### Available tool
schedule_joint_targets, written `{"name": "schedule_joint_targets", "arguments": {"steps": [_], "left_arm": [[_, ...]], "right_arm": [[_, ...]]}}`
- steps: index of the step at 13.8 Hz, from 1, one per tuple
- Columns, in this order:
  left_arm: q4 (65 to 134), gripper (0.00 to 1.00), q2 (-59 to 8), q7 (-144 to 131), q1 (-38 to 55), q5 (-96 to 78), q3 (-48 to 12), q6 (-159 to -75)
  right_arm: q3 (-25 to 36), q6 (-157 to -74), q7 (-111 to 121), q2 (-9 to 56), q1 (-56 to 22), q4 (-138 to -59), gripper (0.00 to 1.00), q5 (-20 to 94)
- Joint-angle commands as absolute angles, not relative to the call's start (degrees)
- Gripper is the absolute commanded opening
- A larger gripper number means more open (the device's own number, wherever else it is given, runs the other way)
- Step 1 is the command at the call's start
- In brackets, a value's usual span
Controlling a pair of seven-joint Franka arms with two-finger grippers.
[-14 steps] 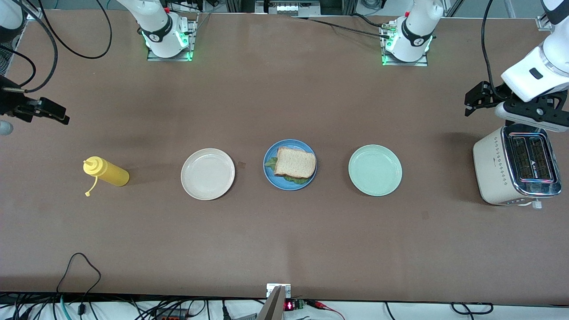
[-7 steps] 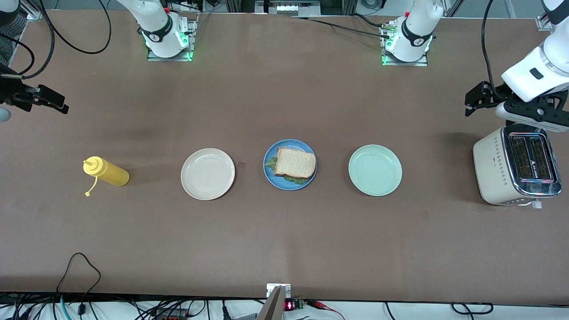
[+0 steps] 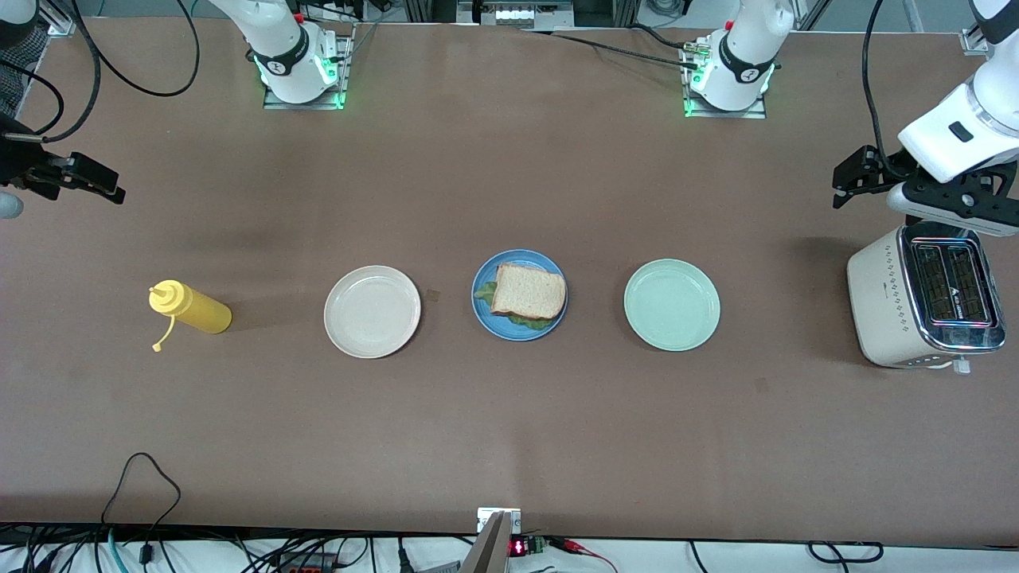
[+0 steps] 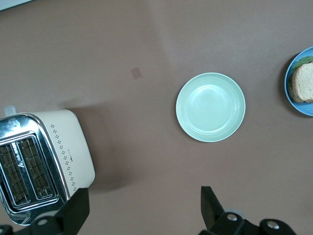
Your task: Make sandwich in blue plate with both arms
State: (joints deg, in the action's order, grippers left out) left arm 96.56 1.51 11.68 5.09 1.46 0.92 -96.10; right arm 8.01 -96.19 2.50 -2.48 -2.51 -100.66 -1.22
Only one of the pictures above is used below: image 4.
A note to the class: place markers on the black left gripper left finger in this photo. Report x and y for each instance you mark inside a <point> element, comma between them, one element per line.
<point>71,215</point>

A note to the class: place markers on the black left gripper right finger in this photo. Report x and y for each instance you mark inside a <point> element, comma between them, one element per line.
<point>215,220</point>

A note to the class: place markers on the brown-crusted bread slice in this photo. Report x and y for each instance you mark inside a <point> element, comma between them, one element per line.
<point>304,83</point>

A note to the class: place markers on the green lettuce leaf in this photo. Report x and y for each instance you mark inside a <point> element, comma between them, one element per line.
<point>302,61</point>

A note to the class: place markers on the light green plate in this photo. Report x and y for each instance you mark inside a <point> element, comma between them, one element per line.
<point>210,107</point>

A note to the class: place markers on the blue plate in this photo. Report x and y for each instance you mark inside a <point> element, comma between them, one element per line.
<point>303,109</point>

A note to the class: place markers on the cream and chrome toaster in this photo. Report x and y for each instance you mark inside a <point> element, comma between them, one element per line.
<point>68,147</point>

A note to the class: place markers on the small brown tape piece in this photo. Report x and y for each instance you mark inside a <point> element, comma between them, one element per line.
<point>136,73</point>

